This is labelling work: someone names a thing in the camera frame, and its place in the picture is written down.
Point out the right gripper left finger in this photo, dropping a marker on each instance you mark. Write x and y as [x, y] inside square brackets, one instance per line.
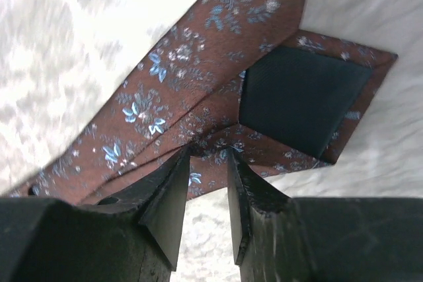
[131, 235]

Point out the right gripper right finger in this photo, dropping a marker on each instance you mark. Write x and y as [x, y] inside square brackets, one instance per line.
[280, 238]

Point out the brown blue floral tie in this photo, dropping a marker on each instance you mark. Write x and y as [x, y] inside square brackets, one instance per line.
[230, 75]

